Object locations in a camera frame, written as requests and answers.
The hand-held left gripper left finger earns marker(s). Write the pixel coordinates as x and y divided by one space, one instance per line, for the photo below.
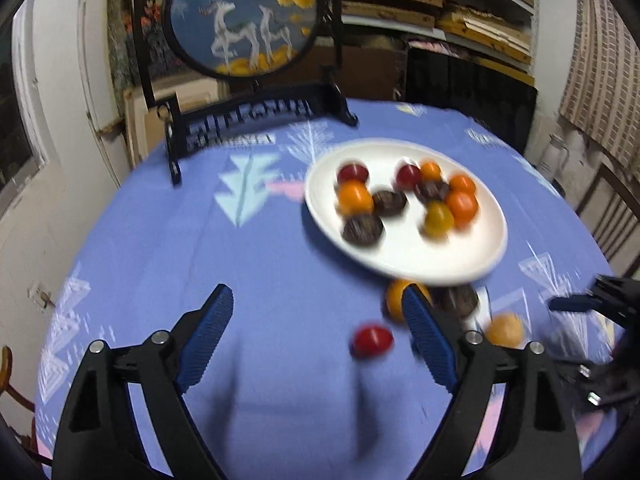
210 340

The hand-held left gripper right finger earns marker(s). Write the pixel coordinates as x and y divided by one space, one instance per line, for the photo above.
430 340

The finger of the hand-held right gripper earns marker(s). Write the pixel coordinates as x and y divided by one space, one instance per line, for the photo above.
570 303

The bright red tomato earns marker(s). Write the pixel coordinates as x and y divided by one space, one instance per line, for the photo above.
372 341

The pale yellow round fruit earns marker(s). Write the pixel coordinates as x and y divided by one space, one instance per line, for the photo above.
505 331

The white round plate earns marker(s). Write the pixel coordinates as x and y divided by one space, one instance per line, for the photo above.
450 260

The yellow cherry tomato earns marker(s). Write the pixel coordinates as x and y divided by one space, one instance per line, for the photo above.
438 219

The small red cherry tomato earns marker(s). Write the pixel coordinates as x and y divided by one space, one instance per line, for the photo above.
409 175

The blue printed tablecloth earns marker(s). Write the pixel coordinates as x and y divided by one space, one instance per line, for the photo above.
200 235

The dark wooden chair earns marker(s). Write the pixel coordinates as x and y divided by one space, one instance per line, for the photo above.
617 183

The white jug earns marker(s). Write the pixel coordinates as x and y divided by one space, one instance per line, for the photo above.
554 157

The bentwood chair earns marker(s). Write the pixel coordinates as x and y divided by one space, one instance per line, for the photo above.
6 365

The cardboard box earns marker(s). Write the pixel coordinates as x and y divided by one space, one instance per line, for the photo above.
150 125

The beige woven curtain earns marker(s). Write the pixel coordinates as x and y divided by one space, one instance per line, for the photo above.
605 70

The black ribbed panel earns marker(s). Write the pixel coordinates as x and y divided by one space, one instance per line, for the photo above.
470 90

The white shelf unit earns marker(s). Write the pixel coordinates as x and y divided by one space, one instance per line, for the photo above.
535 35

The brown cardboard sheet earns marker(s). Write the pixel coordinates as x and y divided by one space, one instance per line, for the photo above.
370 60

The stack of light wooden boxes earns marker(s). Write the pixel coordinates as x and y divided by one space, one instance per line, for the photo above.
480 25

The dark patterned painting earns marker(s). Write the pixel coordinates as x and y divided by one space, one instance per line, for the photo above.
120 45

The round deer screen black stand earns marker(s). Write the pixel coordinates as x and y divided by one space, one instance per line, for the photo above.
240 20

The window with white frame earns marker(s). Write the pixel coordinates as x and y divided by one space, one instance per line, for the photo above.
15 130

